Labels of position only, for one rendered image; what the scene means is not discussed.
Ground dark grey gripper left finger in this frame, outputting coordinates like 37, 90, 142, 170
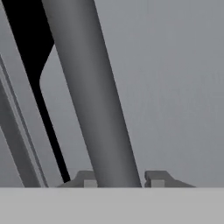
56, 170, 99, 188

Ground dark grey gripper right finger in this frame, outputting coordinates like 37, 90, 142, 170
143, 170, 196, 188

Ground grey fridge door handle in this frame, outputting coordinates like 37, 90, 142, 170
41, 0, 143, 188

